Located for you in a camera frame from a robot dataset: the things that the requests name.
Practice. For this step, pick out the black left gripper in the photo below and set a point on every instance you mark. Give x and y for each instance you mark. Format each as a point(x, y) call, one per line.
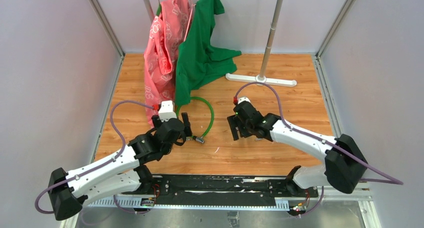
point(187, 131)

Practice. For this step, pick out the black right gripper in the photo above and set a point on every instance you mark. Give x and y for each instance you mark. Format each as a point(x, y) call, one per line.
point(234, 121)

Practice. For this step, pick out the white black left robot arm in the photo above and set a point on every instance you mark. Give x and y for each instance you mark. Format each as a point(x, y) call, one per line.
point(123, 171)

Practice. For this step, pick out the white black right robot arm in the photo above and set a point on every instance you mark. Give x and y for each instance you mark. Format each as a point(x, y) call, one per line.
point(343, 164)

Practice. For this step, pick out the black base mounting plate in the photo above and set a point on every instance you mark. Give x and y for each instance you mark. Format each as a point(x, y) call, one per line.
point(222, 190)

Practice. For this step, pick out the green t-shirt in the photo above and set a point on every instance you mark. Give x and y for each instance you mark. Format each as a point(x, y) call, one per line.
point(199, 62)

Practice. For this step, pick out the pink patterned garment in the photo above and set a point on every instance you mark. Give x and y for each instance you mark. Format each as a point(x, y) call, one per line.
point(166, 33)

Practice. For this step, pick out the white clothes rack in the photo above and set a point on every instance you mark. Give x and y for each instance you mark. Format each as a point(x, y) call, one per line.
point(259, 79)

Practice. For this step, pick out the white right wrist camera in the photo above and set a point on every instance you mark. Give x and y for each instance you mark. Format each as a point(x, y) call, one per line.
point(243, 99)

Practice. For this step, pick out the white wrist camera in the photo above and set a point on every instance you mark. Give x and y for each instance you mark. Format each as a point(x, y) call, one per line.
point(243, 99)
point(167, 111)

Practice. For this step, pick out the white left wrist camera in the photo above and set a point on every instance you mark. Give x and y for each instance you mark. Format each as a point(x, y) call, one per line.
point(167, 111)

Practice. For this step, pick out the aluminium frame rail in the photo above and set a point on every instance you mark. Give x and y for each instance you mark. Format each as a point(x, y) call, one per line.
point(330, 209)

